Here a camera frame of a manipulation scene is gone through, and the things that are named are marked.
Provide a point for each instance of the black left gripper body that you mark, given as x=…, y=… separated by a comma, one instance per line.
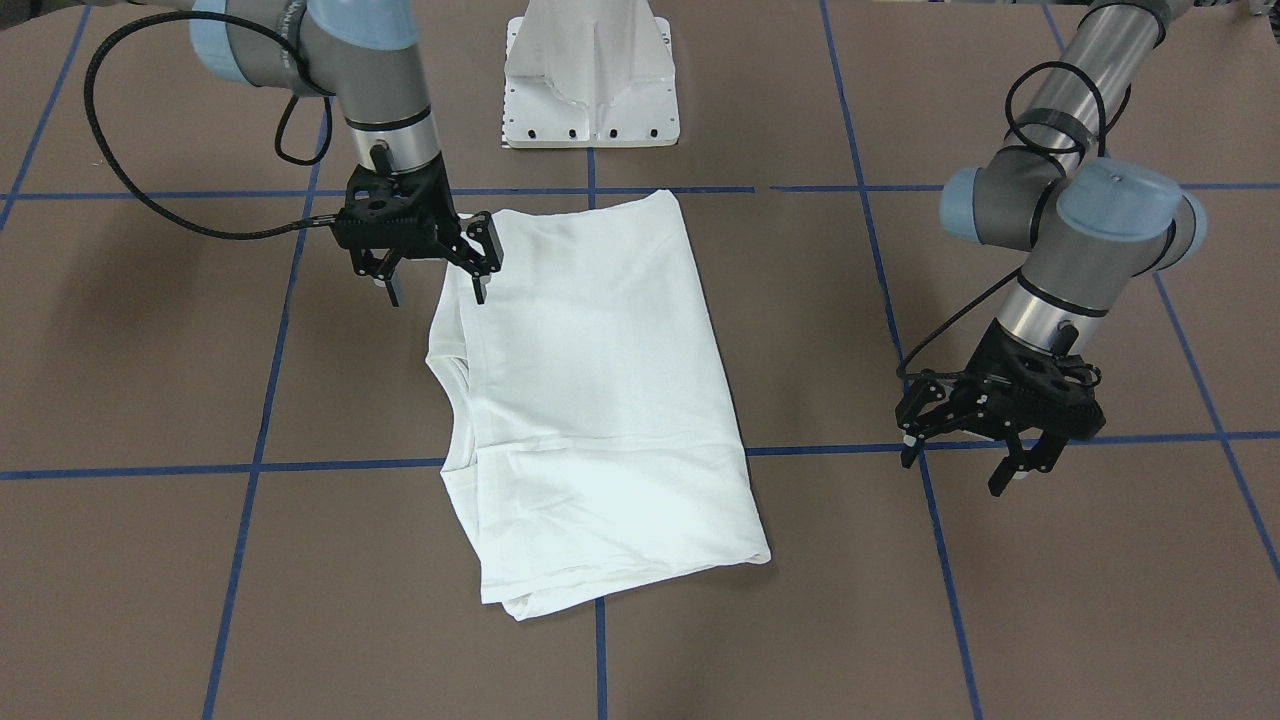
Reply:
x=985, y=397

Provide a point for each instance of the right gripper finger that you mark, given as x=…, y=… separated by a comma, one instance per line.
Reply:
x=472, y=243
x=382, y=271

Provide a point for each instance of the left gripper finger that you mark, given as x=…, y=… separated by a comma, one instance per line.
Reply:
x=1020, y=460
x=940, y=403

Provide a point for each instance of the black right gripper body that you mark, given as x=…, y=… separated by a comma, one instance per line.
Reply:
x=437, y=213

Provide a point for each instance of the white long-sleeve printed shirt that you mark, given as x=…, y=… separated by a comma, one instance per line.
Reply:
x=595, y=447

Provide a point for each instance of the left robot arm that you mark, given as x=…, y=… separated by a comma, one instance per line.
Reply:
x=1087, y=223

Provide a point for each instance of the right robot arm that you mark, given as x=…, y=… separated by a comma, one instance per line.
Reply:
x=363, y=58

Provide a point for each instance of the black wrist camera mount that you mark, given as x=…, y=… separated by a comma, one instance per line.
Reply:
x=383, y=213

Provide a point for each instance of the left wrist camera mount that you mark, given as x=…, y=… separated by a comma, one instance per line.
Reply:
x=1050, y=390

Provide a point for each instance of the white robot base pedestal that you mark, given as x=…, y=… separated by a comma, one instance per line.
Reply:
x=589, y=75

